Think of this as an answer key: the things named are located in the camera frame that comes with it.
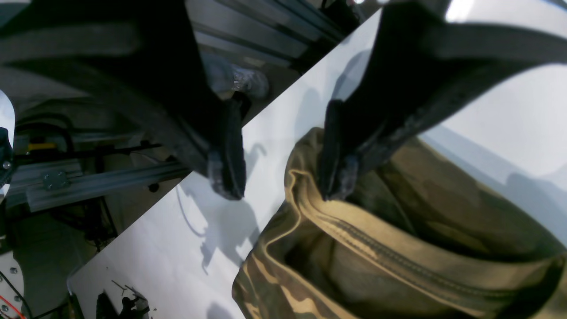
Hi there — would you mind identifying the camouflage T-shirt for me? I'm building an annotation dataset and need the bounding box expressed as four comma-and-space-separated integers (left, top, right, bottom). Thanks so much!
232, 128, 567, 319

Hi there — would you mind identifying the aluminium frame rail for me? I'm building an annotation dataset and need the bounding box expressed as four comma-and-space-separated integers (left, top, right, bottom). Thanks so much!
4, 159, 190, 212

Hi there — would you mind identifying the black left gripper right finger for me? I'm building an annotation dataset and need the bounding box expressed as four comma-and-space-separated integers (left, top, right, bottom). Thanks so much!
318, 0, 567, 200

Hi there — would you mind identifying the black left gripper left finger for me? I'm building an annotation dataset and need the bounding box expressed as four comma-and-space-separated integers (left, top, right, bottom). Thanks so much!
1, 0, 246, 200

